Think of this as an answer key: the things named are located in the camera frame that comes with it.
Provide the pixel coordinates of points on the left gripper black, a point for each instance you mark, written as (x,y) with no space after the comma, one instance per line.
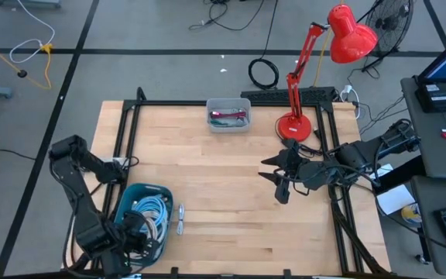
(124,244)

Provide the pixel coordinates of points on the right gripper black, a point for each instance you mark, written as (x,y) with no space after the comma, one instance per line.
(312,174)

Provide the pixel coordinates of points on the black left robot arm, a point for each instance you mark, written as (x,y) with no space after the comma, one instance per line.
(79,205)

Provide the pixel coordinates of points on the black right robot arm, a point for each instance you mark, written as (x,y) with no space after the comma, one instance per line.
(370,155)

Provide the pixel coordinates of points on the teal plastic bin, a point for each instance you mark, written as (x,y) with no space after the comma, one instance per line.
(130,195)

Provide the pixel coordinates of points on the grey plastic bin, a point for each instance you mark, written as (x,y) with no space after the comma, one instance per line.
(228,129)

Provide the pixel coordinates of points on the black power strip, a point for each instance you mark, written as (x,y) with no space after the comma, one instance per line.
(261,96)

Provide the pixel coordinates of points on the white paper sheet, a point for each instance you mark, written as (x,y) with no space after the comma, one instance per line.
(395,199)

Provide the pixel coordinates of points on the yellow blue tape roll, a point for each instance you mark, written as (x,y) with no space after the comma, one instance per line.
(412,215)

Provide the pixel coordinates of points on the red desk lamp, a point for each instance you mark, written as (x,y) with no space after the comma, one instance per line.
(350,38)

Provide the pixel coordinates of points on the black mini computer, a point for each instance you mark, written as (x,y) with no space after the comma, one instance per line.
(438,97)

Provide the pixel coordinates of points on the black floor fan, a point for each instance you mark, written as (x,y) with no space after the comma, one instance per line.
(389,21)

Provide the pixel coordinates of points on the black floor puck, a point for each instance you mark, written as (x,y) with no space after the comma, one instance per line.
(22,73)

